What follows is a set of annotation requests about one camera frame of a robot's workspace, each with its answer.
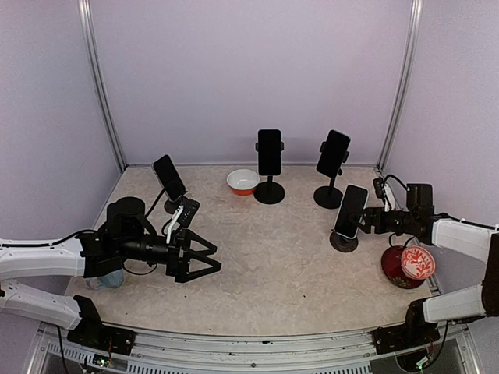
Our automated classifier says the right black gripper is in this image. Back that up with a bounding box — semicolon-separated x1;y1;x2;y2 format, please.
350;206;417;234

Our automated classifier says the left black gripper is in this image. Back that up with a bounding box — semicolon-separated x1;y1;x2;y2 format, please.
118;228;221;283

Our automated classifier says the blue cased bottom phone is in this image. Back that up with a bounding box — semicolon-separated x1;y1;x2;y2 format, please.
334;185;369;239

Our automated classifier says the black pole phone stand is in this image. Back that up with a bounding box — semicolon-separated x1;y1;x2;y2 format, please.
313;152;349;210
253;175;285;205

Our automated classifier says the orange white bowl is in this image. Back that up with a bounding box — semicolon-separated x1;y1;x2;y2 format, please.
226;169;260;196

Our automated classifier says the black teal phone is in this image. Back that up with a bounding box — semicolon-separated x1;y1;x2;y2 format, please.
255;129;284;176

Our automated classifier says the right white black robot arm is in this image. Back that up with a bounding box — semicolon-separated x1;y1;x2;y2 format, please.
347;184;498;346

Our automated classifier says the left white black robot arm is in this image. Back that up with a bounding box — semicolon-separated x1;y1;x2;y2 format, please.
1;196;221;347

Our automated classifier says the dark red saucer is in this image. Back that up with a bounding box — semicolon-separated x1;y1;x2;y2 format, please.
381;245;424;289

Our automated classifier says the red patterned bowl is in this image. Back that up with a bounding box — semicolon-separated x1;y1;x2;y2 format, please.
401;246;436;281

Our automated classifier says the light blue mug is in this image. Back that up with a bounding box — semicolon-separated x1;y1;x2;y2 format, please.
85;270;124;291

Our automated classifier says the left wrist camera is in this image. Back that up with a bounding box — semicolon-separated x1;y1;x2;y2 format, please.
165;196;200;244

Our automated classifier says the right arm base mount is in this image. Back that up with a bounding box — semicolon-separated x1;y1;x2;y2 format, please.
372;299;441;355

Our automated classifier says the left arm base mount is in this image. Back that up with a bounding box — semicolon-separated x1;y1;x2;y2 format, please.
67;295;136;356

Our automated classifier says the right aluminium frame post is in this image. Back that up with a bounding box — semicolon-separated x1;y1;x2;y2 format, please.
376;0;423;174

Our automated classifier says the aluminium frame post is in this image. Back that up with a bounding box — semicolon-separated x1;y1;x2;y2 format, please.
376;0;423;174
77;0;128;174

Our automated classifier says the left aluminium frame post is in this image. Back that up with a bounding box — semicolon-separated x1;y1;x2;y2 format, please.
77;0;128;174

